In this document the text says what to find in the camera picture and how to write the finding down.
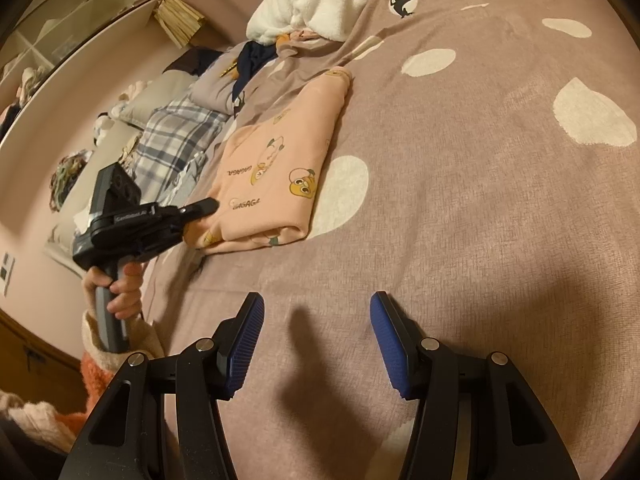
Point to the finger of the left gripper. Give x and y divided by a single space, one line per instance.
198 210

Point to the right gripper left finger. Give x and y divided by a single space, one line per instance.
124 437

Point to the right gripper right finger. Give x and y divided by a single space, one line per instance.
476 418

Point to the peach cartoon print shirt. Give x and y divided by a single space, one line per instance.
269 173

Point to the left hand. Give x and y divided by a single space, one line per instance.
127 289

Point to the grey folded garment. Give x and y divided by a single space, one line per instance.
185 181

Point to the plaid pillow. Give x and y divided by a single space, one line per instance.
174 134

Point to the mauve pillow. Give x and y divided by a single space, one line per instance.
213 90

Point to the navy blue garment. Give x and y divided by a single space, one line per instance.
252 58

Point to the straw tassel decoration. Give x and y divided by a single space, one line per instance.
179 21

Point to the mauve spotted blanket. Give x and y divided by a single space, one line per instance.
484 173

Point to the white wall shelf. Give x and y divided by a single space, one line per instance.
50 49

